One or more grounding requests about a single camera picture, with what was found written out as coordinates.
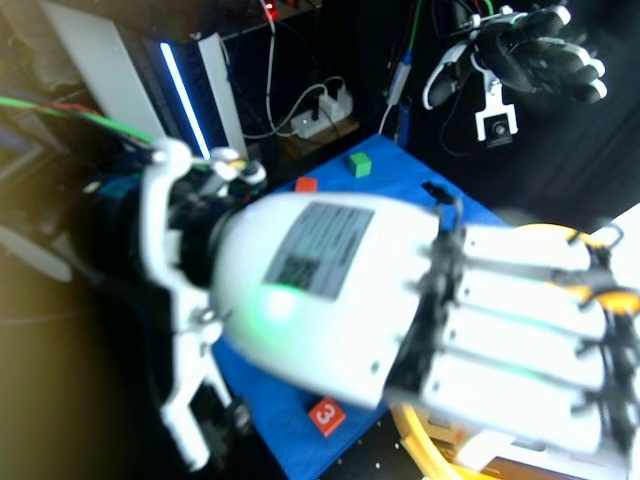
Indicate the red cube with number three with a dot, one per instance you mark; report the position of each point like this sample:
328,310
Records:
327,417

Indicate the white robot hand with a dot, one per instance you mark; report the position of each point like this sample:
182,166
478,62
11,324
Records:
325,325
530,55

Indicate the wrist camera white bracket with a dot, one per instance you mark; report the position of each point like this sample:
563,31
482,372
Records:
497,129

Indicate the green cube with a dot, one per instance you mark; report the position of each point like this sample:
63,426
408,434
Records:
360,164

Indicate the blue foam mat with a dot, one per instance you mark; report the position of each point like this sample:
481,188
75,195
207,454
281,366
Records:
285,425

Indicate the white computer tower blue light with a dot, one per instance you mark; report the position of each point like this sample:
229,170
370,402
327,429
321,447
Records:
125,75

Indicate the yellow plastic tub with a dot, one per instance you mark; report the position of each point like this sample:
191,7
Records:
415,442

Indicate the orange-red cube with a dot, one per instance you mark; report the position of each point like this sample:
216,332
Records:
305,184

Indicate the small black object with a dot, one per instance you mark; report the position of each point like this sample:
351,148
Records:
438,191

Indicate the white power strip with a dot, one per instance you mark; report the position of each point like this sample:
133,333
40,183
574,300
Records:
320,112

